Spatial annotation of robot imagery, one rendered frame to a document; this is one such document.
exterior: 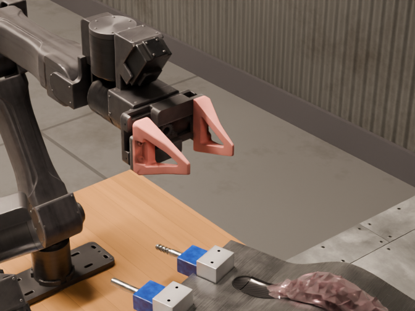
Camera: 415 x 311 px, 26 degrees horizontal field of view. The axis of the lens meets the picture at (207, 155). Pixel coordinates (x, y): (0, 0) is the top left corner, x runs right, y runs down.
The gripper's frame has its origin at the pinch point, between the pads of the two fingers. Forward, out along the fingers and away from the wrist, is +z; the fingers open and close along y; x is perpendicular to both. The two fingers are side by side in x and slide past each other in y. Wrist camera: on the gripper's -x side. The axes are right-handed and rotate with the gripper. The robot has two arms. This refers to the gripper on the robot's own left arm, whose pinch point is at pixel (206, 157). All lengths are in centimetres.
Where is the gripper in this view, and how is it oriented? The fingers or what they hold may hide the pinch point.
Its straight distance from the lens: 99.4
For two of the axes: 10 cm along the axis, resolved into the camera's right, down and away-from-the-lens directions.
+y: 7.7, -3.2, 5.6
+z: 6.4, 4.1, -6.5
